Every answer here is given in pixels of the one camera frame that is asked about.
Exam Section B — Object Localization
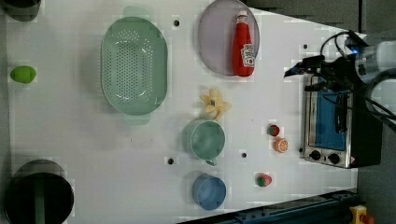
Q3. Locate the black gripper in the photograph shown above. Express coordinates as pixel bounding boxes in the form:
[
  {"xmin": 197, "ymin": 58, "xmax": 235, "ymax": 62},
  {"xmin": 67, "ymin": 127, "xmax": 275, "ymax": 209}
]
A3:
[{"xmin": 284, "ymin": 55, "xmax": 361, "ymax": 91}]

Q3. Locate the red ketchup bottle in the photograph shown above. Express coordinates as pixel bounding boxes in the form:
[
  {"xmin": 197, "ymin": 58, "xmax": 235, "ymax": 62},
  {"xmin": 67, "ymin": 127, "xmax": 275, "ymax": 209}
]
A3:
[{"xmin": 232, "ymin": 10, "xmax": 255, "ymax": 77}]

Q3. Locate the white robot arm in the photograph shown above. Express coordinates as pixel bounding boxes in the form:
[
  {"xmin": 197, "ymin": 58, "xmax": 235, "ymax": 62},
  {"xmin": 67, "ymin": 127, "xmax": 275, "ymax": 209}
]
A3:
[{"xmin": 284, "ymin": 31, "xmax": 395, "ymax": 119}]

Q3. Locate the grey round plate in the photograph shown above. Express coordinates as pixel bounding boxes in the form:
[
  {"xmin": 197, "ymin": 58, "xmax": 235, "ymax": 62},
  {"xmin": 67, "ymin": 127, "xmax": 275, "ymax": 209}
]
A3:
[{"xmin": 198, "ymin": 0, "xmax": 260, "ymax": 76}]

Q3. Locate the silver black toaster oven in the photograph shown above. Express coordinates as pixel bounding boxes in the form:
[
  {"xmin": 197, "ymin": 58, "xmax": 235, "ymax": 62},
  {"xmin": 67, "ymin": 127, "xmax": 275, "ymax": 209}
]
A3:
[{"xmin": 304, "ymin": 91, "xmax": 383, "ymax": 169}]

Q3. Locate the small red toy strawberry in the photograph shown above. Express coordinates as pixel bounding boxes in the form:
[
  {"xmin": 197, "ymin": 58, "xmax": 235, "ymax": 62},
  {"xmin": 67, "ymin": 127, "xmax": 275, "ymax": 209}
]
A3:
[{"xmin": 267, "ymin": 124, "xmax": 280, "ymax": 136}]

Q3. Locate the toy orange slice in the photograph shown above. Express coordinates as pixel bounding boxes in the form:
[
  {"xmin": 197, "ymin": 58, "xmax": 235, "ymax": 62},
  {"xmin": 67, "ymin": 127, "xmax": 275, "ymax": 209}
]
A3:
[{"xmin": 274, "ymin": 138, "xmax": 289, "ymax": 153}]

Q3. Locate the yellow toy banana peel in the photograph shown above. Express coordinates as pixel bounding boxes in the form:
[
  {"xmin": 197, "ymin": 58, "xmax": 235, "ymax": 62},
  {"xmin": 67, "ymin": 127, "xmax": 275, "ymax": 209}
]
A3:
[{"xmin": 200, "ymin": 89, "xmax": 232, "ymax": 121}]

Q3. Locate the red green toy strawberry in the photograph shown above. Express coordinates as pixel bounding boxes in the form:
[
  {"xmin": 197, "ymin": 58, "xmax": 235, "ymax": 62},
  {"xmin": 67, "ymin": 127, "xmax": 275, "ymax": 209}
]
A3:
[{"xmin": 256, "ymin": 174, "xmax": 272, "ymax": 187}]

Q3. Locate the yellow red clamp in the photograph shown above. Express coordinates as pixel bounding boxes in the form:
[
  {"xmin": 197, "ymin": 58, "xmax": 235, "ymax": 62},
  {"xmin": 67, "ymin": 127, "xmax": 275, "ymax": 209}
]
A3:
[{"xmin": 349, "ymin": 205, "xmax": 375, "ymax": 224}]

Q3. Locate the blue cup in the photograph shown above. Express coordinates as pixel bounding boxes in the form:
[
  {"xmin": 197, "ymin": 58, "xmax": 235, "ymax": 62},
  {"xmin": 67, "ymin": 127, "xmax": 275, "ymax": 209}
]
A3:
[{"xmin": 191, "ymin": 173, "xmax": 227, "ymax": 211}]

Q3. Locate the green perforated colander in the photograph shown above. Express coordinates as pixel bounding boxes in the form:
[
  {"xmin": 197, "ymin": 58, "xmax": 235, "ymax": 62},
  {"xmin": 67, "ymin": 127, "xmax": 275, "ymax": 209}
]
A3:
[{"xmin": 101, "ymin": 7, "xmax": 168, "ymax": 125}]

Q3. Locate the green toy mango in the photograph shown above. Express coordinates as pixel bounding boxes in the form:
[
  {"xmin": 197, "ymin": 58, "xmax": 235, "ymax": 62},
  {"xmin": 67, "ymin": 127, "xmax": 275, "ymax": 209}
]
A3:
[{"xmin": 10, "ymin": 65, "xmax": 36, "ymax": 84}]

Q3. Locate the green cup with handle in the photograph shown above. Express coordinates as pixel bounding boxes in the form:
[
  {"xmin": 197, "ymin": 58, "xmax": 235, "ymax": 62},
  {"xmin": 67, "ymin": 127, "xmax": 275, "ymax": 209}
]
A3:
[{"xmin": 181, "ymin": 119, "xmax": 226, "ymax": 166}]

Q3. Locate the blue metal frame rail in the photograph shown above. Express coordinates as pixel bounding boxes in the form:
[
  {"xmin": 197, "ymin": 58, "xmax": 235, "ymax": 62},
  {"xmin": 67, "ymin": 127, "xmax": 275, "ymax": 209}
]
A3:
[{"xmin": 178, "ymin": 190, "xmax": 361, "ymax": 224}]

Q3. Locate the black cylinder post near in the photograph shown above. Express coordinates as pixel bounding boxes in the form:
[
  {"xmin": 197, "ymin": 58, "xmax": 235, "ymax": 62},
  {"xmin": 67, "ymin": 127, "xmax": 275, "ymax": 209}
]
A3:
[{"xmin": 5, "ymin": 159, "xmax": 75, "ymax": 224}]

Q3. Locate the black cylinder post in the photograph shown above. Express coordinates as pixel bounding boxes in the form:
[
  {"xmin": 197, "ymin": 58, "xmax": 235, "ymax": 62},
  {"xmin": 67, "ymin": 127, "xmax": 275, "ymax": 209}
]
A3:
[
  {"xmin": 1, "ymin": 0, "xmax": 41, "ymax": 21},
  {"xmin": 5, "ymin": 159, "xmax": 75, "ymax": 224}
]

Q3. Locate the black cylinder post far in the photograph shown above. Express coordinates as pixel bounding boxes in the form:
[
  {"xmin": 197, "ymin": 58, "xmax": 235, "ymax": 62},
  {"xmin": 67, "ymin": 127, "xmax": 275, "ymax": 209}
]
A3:
[{"xmin": 1, "ymin": 0, "xmax": 41, "ymax": 21}]

